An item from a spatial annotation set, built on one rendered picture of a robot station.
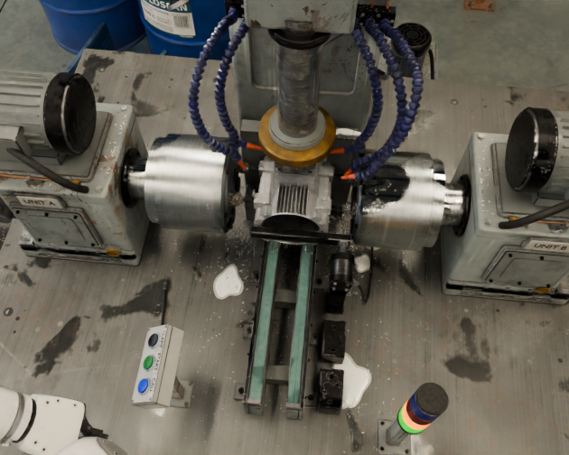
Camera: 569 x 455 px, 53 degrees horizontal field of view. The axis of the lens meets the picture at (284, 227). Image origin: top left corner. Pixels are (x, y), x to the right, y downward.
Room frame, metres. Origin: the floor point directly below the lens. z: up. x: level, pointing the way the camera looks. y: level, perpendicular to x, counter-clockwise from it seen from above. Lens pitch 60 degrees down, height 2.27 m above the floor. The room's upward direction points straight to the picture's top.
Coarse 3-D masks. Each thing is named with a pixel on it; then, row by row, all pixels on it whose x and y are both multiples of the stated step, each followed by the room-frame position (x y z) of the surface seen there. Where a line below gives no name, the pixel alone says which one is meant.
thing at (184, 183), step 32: (160, 160) 0.82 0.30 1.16; (192, 160) 0.82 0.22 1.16; (224, 160) 0.82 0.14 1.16; (128, 192) 0.80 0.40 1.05; (160, 192) 0.75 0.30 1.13; (192, 192) 0.74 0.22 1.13; (224, 192) 0.75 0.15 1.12; (160, 224) 0.72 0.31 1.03; (192, 224) 0.71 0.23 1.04; (224, 224) 0.71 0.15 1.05
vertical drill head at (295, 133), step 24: (288, 24) 0.81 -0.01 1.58; (288, 48) 0.81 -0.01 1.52; (312, 48) 0.81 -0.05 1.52; (288, 72) 0.81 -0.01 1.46; (312, 72) 0.81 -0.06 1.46; (288, 96) 0.81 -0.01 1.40; (312, 96) 0.81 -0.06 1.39; (264, 120) 0.87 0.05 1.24; (288, 120) 0.81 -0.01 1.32; (312, 120) 0.82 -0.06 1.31; (264, 144) 0.80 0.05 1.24; (288, 144) 0.79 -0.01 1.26; (312, 144) 0.79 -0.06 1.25; (312, 168) 0.78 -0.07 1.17
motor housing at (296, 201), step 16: (272, 176) 0.84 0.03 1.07; (272, 192) 0.78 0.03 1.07; (288, 192) 0.77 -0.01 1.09; (304, 192) 0.77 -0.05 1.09; (320, 192) 0.79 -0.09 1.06; (288, 208) 0.72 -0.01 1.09; (304, 208) 0.73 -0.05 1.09; (256, 224) 0.72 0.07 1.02; (272, 224) 0.75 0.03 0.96; (288, 224) 0.77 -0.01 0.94; (304, 224) 0.76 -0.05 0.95; (320, 224) 0.70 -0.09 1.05
